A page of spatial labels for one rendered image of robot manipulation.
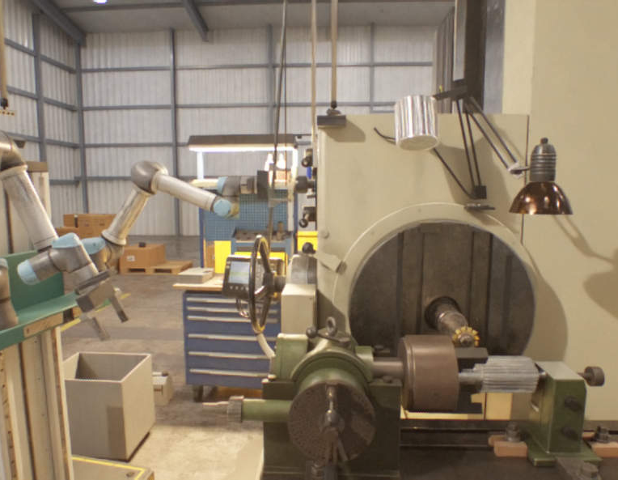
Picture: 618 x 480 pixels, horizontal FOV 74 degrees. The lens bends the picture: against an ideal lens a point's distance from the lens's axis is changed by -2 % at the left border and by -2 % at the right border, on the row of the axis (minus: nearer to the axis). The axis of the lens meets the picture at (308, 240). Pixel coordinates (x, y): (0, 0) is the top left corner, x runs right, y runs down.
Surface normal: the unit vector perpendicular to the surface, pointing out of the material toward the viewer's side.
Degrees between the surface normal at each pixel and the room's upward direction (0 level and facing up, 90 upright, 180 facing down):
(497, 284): 90
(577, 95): 90
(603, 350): 90
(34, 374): 90
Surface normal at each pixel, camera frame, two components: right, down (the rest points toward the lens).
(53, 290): 0.98, 0.02
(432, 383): -0.05, -0.04
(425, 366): -0.04, -0.48
